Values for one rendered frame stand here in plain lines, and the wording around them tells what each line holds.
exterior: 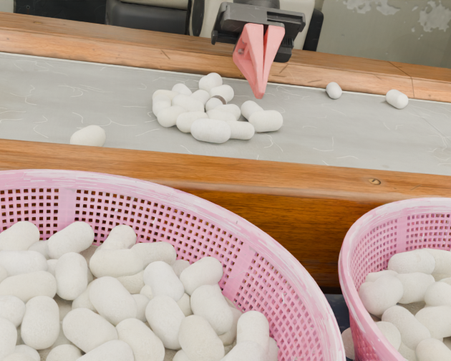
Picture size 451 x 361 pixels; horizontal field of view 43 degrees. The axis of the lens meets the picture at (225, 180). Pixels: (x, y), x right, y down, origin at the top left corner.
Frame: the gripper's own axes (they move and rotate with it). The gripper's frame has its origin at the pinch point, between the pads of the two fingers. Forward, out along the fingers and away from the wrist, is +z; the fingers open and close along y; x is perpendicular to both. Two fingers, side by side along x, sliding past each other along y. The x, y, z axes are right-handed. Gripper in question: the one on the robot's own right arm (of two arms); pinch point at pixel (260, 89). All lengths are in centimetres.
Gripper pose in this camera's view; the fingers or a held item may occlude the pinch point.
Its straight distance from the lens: 66.2
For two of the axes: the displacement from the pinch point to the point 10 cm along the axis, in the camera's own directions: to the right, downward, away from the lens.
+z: 0.1, 9.2, -4.0
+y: 9.8, 0.8, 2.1
